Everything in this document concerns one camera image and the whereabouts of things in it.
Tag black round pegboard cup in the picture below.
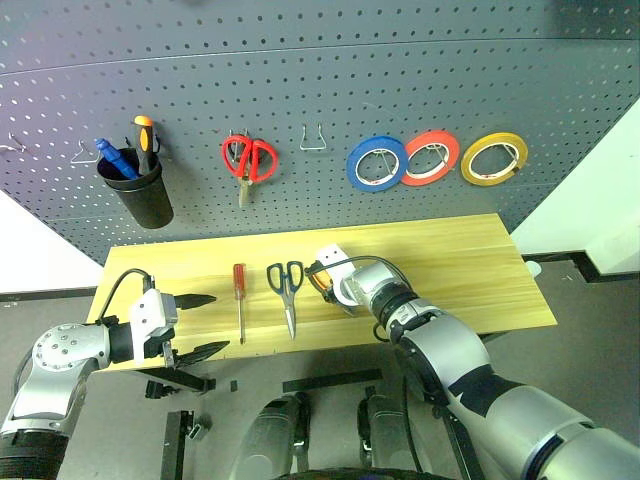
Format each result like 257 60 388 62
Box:
95 146 175 230

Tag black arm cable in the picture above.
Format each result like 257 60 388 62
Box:
96 268 154 327
344 255 417 297

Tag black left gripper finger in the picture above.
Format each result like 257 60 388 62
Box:
174 293 218 311
172 340 232 365

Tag red handled screwdriver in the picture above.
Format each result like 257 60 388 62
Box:
232 263 248 346

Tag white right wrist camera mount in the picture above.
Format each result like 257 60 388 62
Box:
316 242 362 319

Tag blue tape roll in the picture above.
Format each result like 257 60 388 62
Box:
345 133 409 193

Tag blue grey handled scissors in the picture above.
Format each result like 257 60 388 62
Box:
265 260 305 341

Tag orange and black screwdriver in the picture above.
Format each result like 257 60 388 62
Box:
132 115 160 177

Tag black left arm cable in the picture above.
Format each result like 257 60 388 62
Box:
96 268 154 327

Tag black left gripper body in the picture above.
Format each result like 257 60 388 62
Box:
142 332 178 370

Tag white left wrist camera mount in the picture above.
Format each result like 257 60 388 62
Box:
128 288 179 365

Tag dark grey metal pegboard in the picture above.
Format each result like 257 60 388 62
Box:
0 0 640 266

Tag red handled scissors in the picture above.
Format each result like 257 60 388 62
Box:
221 134 279 209

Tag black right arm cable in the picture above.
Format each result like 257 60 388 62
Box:
344 255 417 297

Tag blue marker pen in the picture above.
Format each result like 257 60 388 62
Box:
94 137 140 181

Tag yellow tape roll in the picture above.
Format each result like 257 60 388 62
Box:
460 132 529 187

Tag orange tape roll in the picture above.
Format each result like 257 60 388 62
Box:
305 260 335 302

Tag red tape roll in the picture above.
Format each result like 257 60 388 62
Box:
402 130 461 188

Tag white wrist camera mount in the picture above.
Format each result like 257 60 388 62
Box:
128 288 179 365
316 242 362 319

